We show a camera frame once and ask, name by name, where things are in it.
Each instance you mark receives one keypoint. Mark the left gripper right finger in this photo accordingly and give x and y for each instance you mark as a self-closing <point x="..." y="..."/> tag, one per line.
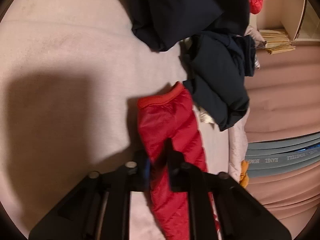
<point x="218" y="207"/>

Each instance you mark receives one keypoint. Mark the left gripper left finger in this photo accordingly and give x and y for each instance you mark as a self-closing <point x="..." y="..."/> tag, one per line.
<point x="99" y="206"/>

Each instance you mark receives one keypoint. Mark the red down jacket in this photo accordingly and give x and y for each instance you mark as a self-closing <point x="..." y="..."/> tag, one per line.
<point x="180" y="198"/>

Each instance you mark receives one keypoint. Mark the dark navy clothes pile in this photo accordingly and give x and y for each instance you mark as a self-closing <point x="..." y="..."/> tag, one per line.
<point x="219" y="55"/>

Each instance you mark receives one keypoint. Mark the white goose plush toy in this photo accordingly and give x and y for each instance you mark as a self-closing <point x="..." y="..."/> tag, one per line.
<point x="244" y="178"/>

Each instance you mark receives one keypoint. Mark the blue-grey lettered curtain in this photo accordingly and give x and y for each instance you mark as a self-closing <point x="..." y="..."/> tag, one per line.
<point x="280" y="156"/>

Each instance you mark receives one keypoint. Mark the grey folded duvet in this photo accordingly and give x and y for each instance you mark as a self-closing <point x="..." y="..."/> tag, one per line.
<point x="238" y="145"/>

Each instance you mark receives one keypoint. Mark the white garment under pile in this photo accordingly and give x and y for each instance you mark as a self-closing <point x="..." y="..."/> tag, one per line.
<point x="205" y="117"/>

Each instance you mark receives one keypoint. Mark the pink curtain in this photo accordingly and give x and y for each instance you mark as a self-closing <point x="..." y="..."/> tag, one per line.
<point x="284" y="102"/>

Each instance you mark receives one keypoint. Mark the white wall shelf unit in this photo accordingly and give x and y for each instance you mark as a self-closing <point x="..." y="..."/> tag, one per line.
<point x="308" y="30"/>

